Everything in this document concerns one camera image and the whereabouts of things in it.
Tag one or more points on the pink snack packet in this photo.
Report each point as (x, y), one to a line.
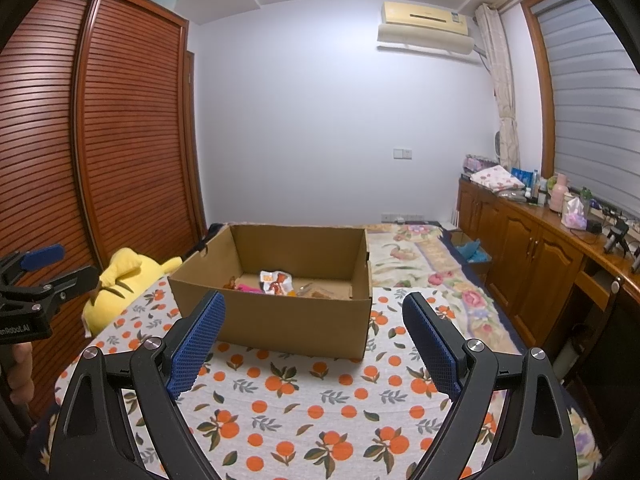
(247, 288)

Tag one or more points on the floral blanket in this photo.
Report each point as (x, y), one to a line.
(425, 260)

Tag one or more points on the cream patterned curtain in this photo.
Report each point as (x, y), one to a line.
(502, 85)

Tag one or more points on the folded floral cloth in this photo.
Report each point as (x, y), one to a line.
(495, 179)

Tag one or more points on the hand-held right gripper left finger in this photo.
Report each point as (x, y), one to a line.
(197, 345)

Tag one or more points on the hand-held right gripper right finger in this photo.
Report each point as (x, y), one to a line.
(432, 345)

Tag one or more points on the green bottle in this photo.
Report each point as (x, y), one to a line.
(584, 197)

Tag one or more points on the clear brown bread packet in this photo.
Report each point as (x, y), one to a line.
(230, 283)

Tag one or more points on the dark cloth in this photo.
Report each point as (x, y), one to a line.
(207, 237)

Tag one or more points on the blue box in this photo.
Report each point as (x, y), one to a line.
(522, 176)

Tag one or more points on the wooden louvred wardrobe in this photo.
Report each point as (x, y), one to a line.
(125, 135)

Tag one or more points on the person's left hand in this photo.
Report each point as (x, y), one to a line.
(22, 375)

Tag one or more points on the pink bottle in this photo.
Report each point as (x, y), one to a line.
(559, 195)

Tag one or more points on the teal cloth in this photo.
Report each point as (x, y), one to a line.
(472, 252)

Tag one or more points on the pink tissue pack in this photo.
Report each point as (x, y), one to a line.
(574, 214)

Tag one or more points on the purple patterned bag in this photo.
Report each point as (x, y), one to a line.
(480, 163)

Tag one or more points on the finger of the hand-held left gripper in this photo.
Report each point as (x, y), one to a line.
(75, 282)
(42, 256)

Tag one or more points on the silver brown snack packet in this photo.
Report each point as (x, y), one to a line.
(274, 282)

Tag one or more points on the cream wall air conditioner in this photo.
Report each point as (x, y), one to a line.
(425, 22)

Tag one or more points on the long wooden cabinet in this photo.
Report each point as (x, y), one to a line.
(520, 260)

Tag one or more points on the white wall socket strip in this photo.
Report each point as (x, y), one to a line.
(402, 218)

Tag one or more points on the yellow plush toy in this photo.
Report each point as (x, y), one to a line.
(125, 280)

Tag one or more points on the grey window blind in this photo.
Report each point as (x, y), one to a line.
(590, 110)

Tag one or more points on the brown cardboard box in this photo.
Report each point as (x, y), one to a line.
(300, 325)

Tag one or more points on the beige cake packet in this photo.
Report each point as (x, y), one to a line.
(315, 291)

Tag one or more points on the white desk fan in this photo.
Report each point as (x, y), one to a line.
(497, 146)

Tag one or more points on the orange print bedsheet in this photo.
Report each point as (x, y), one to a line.
(300, 400)

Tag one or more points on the white wall switch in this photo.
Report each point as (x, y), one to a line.
(402, 153)

